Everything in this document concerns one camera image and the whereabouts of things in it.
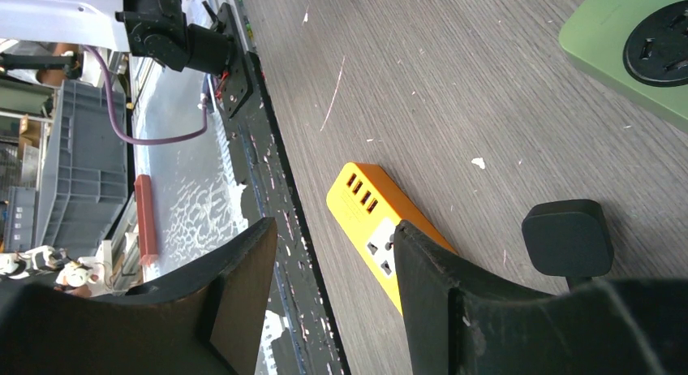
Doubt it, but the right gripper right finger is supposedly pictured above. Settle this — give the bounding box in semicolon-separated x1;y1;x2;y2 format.
393;221;687;374

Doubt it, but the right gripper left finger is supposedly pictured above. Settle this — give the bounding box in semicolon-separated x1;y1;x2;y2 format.
1;218;277;374

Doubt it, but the orange power strip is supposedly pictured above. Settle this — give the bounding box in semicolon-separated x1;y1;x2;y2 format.
326;162;454;312

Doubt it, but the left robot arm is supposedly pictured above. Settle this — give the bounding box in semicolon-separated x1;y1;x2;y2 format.
1;0;238;75

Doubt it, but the red bar on floor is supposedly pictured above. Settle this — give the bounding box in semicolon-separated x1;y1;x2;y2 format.
134;175;158;266

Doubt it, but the grey storage crate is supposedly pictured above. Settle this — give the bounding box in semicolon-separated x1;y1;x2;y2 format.
36;81;130;252

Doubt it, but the metal storage shelf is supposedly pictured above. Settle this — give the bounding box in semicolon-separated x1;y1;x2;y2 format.
1;109;53;252

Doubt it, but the green power strip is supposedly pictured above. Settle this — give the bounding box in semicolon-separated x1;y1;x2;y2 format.
558;0;687;131

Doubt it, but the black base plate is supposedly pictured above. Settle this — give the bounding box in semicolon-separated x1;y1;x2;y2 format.
203;2;350;374

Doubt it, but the black cable with plug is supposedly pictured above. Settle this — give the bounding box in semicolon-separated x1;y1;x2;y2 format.
520;199;616;292

